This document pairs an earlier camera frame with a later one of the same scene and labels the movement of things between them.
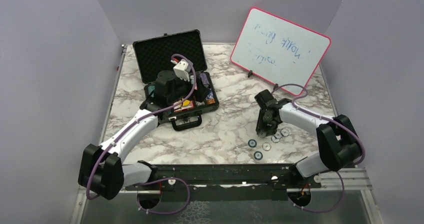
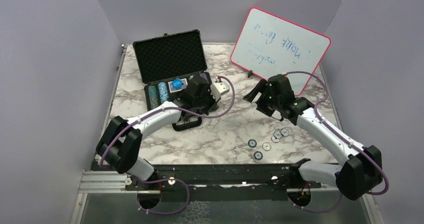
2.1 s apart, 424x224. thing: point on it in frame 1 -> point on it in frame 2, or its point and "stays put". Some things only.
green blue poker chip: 258,155 stays put
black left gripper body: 183,89 -> 206,102
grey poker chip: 266,146 stays put
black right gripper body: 264,124 -> 269,104
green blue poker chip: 252,143 stays put
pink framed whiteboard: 278,51 stays put
